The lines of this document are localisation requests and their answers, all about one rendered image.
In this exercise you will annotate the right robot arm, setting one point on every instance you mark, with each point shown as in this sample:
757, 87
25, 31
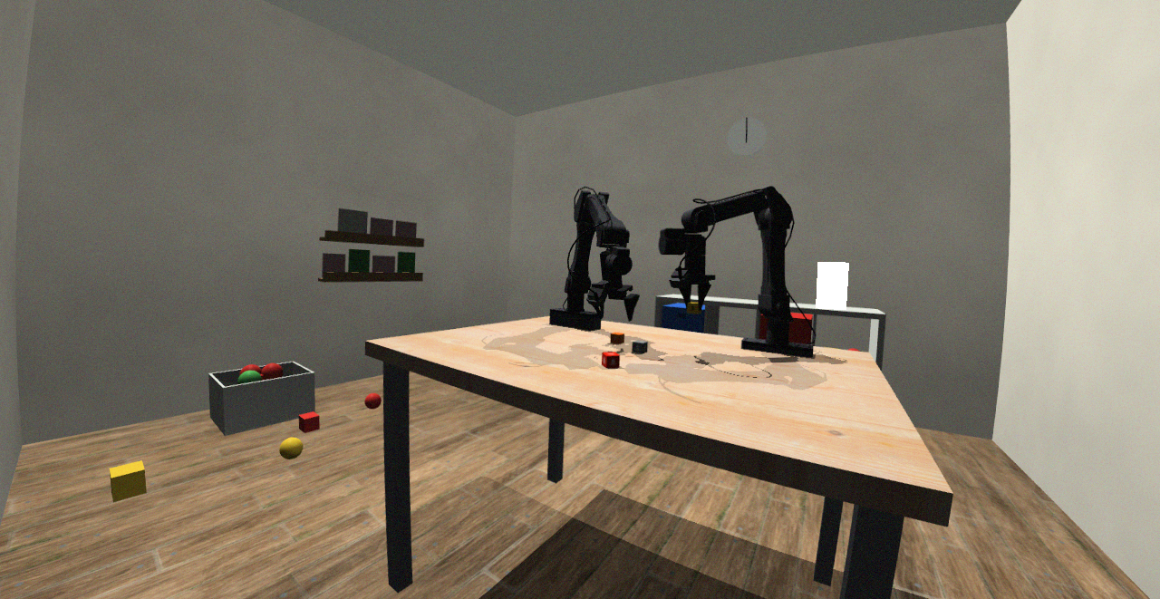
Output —
590, 212

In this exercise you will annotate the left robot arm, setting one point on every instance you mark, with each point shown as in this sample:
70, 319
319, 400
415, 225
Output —
773, 223

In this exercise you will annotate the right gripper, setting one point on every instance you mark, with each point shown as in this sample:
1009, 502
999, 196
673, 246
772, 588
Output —
612, 284

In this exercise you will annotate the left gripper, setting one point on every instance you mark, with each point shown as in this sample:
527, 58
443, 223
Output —
696, 267

